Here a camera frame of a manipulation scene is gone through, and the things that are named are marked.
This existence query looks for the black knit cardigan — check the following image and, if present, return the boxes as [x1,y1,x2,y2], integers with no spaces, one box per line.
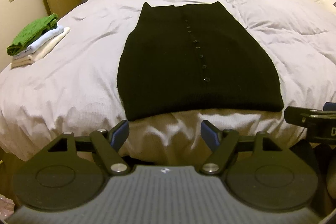
[117,2,284,121]

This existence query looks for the white duvet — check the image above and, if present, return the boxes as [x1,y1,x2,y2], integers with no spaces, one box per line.
[1,0,335,161]

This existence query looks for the light blue folded garment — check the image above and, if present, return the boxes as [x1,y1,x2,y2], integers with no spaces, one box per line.
[13,25,64,60]

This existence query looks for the green folded knitwear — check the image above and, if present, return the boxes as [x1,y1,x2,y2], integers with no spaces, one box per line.
[6,13,59,56]

